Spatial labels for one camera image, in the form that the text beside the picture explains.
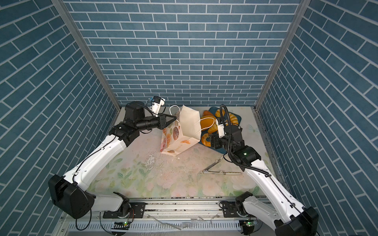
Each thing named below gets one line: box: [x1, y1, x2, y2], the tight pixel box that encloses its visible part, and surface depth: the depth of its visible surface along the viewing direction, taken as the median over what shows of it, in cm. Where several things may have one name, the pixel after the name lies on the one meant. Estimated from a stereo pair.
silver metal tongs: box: [198, 155, 243, 176], surface depth 87 cm
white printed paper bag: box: [159, 105, 202, 157], surface depth 84 cm
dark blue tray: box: [198, 106, 242, 155], surface depth 69 cm
